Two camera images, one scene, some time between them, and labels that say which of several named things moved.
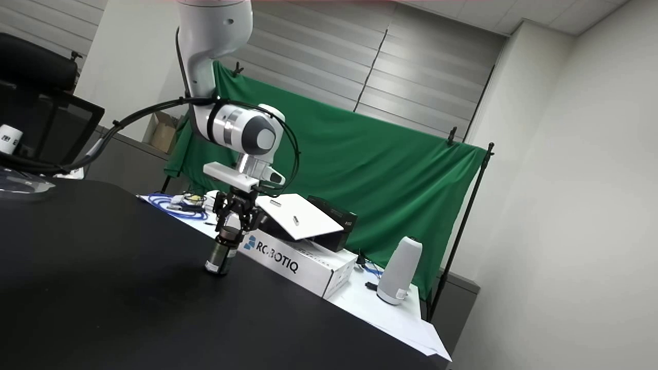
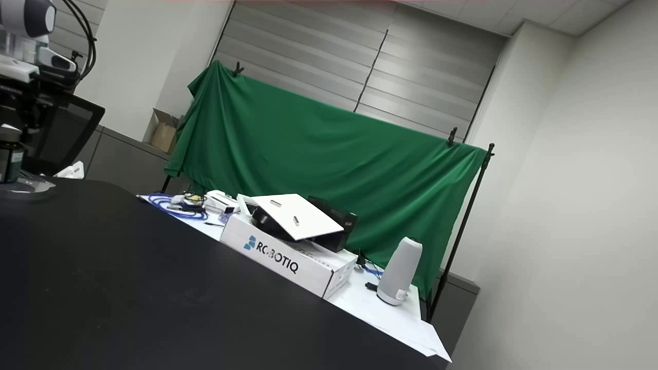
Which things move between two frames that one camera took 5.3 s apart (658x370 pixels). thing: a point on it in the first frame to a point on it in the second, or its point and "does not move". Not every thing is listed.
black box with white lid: [305, 221] does not move
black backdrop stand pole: [461, 228] does not move
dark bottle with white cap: [223, 250] to [11, 155]
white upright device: [402, 270] does not move
